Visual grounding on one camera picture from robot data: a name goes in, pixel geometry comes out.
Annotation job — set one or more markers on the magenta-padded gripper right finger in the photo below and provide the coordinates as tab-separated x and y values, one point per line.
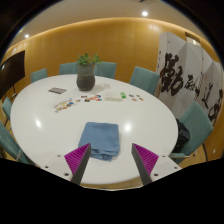
148	160

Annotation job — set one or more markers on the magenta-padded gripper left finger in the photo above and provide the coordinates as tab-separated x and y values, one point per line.
76	160

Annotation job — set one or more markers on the blue towel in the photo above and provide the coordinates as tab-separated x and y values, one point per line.
100	138

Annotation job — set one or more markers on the black bag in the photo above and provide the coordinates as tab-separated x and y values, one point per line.
181	136

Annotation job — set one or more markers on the colourful sticker sheet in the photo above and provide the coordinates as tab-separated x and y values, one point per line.
64	104

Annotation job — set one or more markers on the small green item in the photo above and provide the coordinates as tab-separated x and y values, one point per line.
123	95

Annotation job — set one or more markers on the flat grey pad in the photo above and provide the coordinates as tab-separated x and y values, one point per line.
57	90

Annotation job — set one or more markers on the flat white box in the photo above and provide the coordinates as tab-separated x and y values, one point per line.
113	96

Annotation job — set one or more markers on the group of teal chairs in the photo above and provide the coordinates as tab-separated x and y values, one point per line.
143	80

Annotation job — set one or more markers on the potted plant in grey pot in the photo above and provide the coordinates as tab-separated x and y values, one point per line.
85	78

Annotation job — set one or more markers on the white calligraphy folding screen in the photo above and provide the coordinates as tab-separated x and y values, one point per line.
176	76

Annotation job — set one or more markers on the black screen on stand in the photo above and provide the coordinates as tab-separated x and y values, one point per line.
11	73

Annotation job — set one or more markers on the round ceiling light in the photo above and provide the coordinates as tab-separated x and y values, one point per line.
144	13
26	35

